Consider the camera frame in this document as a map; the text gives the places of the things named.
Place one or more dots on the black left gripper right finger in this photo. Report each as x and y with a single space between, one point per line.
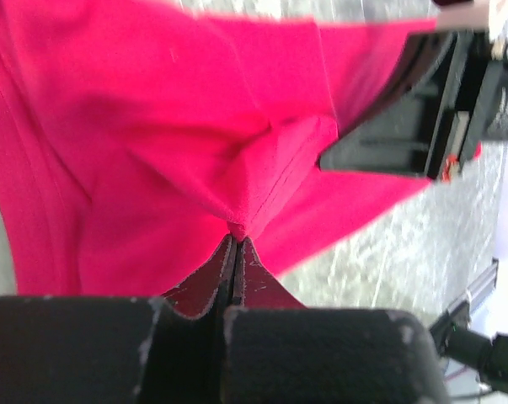
279 351

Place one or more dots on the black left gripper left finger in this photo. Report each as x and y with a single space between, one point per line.
160 349

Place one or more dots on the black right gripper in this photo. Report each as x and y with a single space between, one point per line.
447 94

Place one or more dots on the red t shirt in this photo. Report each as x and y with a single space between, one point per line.
134 136

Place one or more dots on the aluminium rail frame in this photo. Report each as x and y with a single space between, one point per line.
480 290

